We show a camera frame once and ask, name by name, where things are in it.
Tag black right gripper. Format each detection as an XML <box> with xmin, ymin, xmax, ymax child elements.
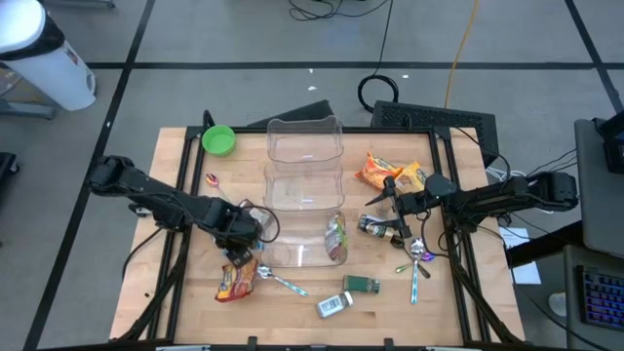
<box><xmin>363</xmin><ymin>175</ymin><xmax>444</xmax><ymax>240</ymax></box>

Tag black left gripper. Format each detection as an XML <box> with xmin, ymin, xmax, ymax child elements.
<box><xmin>210</xmin><ymin>197</ymin><xmax>264</xmax><ymax>267</ymax></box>

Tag small jar brown lid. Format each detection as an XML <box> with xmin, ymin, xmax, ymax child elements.
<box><xmin>375</xmin><ymin>198</ymin><xmax>397</xmax><ymax>218</ymax></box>

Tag dark-label spice jar gold cap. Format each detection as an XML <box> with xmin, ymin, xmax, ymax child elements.
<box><xmin>357</xmin><ymin>213</ymin><xmax>394</xmax><ymax>240</ymax></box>

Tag silver spoon teal striped handle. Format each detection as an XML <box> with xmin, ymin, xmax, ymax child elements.
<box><xmin>408</xmin><ymin>237</ymin><xmax>426</xmax><ymax>306</ymax></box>
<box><xmin>255</xmin><ymin>264</ymin><xmax>311</xmax><ymax>297</ymax></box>

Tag brown spice jar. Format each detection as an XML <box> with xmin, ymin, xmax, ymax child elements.
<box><xmin>237</xmin><ymin>197</ymin><xmax>273</xmax><ymax>230</ymax></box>

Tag green red snack packet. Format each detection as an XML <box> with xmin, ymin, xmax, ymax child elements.
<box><xmin>324</xmin><ymin>210</ymin><xmax>348</xmax><ymax>262</ymax></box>

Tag rainbow spoon thin teal handle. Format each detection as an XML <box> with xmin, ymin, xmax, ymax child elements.
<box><xmin>204</xmin><ymin>172</ymin><xmax>233</xmax><ymax>204</ymax></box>

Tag green plastic bowl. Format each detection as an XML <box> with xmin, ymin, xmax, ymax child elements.
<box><xmin>201</xmin><ymin>124</ymin><xmax>238</xmax><ymax>158</ymax></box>

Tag orange ramen packet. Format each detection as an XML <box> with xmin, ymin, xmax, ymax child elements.
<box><xmin>354</xmin><ymin>151</ymin><xmax>404</xmax><ymax>191</ymax></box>

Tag dark brown spoon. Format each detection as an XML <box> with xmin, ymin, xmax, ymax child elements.
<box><xmin>388</xmin><ymin>235</ymin><xmax>433</xmax><ymax>281</ymax></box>

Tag black mesh computer case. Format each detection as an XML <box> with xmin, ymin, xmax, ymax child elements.
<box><xmin>370</xmin><ymin>99</ymin><xmax>501</xmax><ymax>170</ymax></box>

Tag white-label spice jar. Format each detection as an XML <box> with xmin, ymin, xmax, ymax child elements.
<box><xmin>315</xmin><ymin>291</ymin><xmax>355</xmax><ymax>320</ymax></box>

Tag clear three-compartment plastic bin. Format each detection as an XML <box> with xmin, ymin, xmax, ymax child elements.
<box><xmin>262</xmin><ymin>115</ymin><xmax>350</xmax><ymax>269</ymax></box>

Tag black desk base bar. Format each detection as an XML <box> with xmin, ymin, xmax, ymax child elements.
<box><xmin>505</xmin><ymin>218</ymin><xmax>586</xmax><ymax>269</ymax></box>

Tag white paper sheet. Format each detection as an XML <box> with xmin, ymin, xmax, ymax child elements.
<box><xmin>497</xmin><ymin>226</ymin><xmax>542</xmax><ymax>287</ymax></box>

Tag small grey desk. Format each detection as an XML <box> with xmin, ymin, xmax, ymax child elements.
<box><xmin>563</xmin><ymin>243</ymin><xmax>624</xmax><ymax>351</ymax></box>

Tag backlit keyboard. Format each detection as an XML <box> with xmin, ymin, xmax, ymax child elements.
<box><xmin>577</xmin><ymin>265</ymin><xmax>624</xmax><ymax>332</ymax></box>

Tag small black desktop box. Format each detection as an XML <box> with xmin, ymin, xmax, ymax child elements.
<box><xmin>592</xmin><ymin>110</ymin><xmax>624</xmax><ymax>176</ymax></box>

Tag black chair base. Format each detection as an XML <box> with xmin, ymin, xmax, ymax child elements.
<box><xmin>0</xmin><ymin>151</ymin><xmax>20</xmax><ymax>196</ymax></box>

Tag grey table foot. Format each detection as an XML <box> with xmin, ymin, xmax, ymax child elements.
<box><xmin>0</xmin><ymin>97</ymin><xmax>56</xmax><ymax>121</ymax></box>

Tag white trash can black liner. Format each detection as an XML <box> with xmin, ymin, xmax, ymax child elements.
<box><xmin>0</xmin><ymin>0</ymin><xmax>98</xmax><ymax>112</ymax></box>

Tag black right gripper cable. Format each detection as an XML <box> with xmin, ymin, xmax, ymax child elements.
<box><xmin>418</xmin><ymin>210</ymin><xmax>454</xmax><ymax>260</ymax></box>

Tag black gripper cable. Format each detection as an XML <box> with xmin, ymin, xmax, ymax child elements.
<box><xmin>246</xmin><ymin>203</ymin><xmax>283</xmax><ymax>245</ymax></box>
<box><xmin>418</xmin><ymin>210</ymin><xmax>454</xmax><ymax>260</ymax></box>

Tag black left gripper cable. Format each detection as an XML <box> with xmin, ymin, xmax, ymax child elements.
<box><xmin>246</xmin><ymin>203</ymin><xmax>283</xmax><ymax>245</ymax></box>

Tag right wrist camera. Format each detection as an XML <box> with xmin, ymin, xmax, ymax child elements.
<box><xmin>423</xmin><ymin>173</ymin><xmax>459</xmax><ymax>199</ymax></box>

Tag purple spoon green handle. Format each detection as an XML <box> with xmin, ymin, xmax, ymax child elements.
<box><xmin>394</xmin><ymin>251</ymin><xmax>436</xmax><ymax>279</ymax></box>

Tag black power cable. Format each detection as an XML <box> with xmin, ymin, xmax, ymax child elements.
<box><xmin>121</xmin><ymin>224</ymin><xmax>165</xmax><ymax>280</ymax></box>

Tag white cables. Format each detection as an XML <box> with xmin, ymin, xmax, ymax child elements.
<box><xmin>485</xmin><ymin>164</ymin><xmax>557</xmax><ymax>216</ymax></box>

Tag black coiled cable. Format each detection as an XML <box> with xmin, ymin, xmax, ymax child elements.
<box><xmin>357</xmin><ymin>0</ymin><xmax>401</xmax><ymax>114</ymax></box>

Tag black aluminium table frame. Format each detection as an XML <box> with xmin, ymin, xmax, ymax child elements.
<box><xmin>116</xmin><ymin>110</ymin><xmax>527</xmax><ymax>351</ymax></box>

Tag yellow hanging cable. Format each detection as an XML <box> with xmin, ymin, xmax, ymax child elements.
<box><xmin>443</xmin><ymin>0</ymin><xmax>482</xmax><ymax>109</ymax></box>

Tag black desk cables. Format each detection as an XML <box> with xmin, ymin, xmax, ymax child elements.
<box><xmin>506</xmin><ymin>145</ymin><xmax>579</xmax><ymax>177</ymax></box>

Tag black floor cable bundle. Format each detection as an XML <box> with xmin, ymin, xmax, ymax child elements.
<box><xmin>287</xmin><ymin>0</ymin><xmax>391</xmax><ymax>21</ymax></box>

